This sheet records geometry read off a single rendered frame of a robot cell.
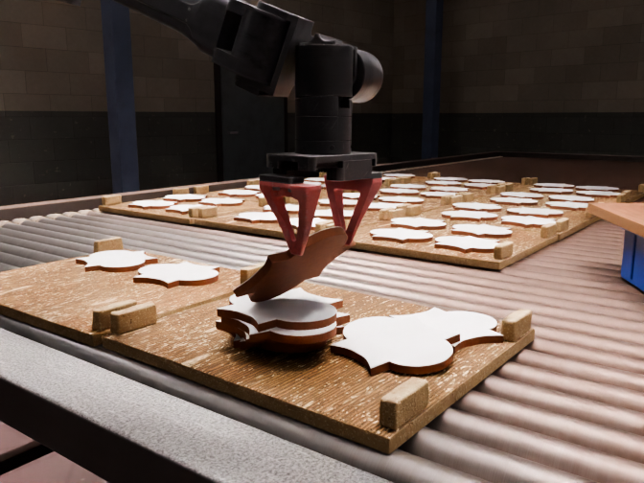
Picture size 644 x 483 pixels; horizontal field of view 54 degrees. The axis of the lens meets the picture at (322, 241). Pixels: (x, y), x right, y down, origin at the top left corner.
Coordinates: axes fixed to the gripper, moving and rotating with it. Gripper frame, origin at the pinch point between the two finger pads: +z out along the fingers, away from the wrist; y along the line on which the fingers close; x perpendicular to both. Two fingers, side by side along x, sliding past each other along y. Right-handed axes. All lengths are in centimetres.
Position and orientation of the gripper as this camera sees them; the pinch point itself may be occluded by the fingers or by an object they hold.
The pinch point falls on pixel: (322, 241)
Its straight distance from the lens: 65.6
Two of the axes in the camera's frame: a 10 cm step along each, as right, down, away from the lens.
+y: 6.6, -1.4, 7.3
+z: -0.1, 9.8, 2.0
